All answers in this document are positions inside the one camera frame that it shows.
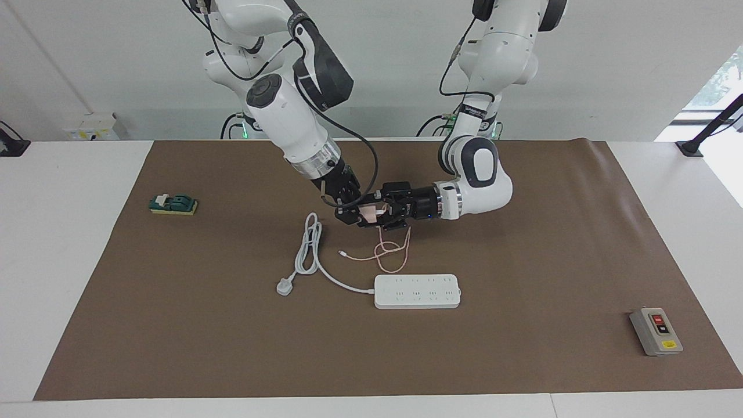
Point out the white wall socket panel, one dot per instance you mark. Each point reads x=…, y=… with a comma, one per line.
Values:
x=90, y=128

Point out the black table clamp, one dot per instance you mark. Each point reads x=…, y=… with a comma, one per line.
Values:
x=11, y=145

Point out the window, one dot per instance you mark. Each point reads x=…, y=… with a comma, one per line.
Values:
x=722, y=81

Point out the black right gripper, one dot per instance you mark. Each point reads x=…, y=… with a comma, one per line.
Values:
x=339, y=183

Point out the white power strip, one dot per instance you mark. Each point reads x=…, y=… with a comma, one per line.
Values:
x=418, y=291

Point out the green knife switch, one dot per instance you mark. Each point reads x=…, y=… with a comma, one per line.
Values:
x=177, y=203

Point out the pink charger adapter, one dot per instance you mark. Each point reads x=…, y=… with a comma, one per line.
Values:
x=370, y=215

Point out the brown table mat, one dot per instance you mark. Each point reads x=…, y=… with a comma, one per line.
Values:
x=464, y=348

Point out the grey on-off switch box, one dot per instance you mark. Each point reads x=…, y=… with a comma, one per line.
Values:
x=653, y=337

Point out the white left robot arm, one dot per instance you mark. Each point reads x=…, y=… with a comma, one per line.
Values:
x=487, y=174

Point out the black clamp stand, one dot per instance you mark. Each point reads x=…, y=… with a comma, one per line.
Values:
x=711, y=125

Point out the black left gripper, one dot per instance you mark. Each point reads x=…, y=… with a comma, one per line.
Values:
x=421, y=203

